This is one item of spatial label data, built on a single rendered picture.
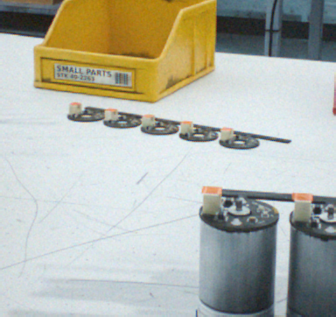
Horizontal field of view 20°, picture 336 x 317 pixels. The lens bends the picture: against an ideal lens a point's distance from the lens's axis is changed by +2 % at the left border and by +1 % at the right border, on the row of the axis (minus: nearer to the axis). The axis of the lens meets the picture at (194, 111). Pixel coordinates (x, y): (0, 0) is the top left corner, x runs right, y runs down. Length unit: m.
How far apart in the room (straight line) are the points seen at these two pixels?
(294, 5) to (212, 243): 4.63
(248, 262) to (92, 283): 0.12
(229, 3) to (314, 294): 4.72
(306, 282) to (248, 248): 0.02
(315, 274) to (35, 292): 0.14
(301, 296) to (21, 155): 0.29
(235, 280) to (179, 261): 0.12
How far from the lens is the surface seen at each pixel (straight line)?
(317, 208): 0.30
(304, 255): 0.29
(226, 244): 0.29
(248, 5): 4.97
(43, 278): 0.40
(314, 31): 3.39
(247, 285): 0.29
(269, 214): 0.30
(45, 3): 5.00
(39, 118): 0.62
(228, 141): 0.57
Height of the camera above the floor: 0.92
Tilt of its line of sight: 15 degrees down
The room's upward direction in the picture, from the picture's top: 1 degrees clockwise
